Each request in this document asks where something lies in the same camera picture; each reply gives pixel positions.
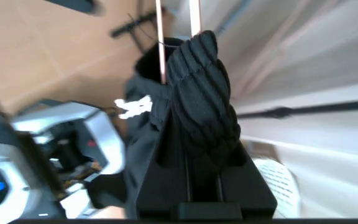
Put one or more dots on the white laundry basket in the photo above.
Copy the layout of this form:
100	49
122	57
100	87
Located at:
278	183

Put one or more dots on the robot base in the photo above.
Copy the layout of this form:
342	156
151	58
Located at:
98	130

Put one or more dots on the pink clothes hanger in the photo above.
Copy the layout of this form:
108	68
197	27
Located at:
162	46

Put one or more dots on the black shorts with green print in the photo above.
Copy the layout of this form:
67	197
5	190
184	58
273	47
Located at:
197	93

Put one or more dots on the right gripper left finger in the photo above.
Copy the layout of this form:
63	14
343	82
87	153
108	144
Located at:
163	186

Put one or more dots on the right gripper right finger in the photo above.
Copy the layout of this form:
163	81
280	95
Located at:
247	193

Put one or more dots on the black clothes rack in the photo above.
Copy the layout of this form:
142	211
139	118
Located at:
322	108

